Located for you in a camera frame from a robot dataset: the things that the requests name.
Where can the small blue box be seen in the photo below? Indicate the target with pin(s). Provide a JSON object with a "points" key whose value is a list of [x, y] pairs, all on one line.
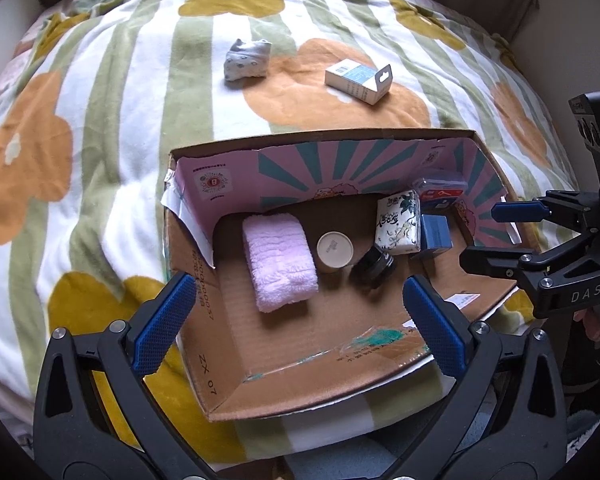
{"points": [[435, 237]]}

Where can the floral tissue pack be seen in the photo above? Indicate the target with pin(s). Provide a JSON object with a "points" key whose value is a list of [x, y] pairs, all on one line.
{"points": [[398, 223]]}

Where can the small black cube box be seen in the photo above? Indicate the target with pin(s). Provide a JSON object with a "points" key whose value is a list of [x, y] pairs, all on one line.
{"points": [[373, 267]]}

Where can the white blue carton box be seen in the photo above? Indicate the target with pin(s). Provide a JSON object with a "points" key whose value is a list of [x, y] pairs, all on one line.
{"points": [[359, 81]]}

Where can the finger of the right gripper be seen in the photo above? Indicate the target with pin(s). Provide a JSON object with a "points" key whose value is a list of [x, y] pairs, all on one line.
{"points": [[531, 211], [505, 263]]}

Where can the red blue plastic case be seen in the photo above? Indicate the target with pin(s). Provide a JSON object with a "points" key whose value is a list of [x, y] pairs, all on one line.
{"points": [[439, 190]]}

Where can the pink folded towel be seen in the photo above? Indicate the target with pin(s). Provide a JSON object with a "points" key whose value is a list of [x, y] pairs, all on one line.
{"points": [[279, 260]]}

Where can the folded white patterned sock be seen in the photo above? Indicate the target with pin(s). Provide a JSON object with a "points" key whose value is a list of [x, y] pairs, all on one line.
{"points": [[247, 59]]}

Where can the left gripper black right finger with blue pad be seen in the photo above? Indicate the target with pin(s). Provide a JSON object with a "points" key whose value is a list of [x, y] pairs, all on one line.
{"points": [[505, 416]]}

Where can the cream round jar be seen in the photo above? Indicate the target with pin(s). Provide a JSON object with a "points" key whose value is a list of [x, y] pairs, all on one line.
{"points": [[334, 251]]}

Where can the open cardboard box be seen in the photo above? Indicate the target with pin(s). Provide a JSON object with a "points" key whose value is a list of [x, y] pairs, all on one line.
{"points": [[245, 364]]}

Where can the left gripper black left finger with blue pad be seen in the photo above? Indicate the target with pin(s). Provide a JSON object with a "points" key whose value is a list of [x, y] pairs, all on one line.
{"points": [[94, 416]]}

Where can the floral striped blanket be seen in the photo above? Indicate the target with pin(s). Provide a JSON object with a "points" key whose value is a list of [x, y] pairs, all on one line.
{"points": [[112, 87]]}

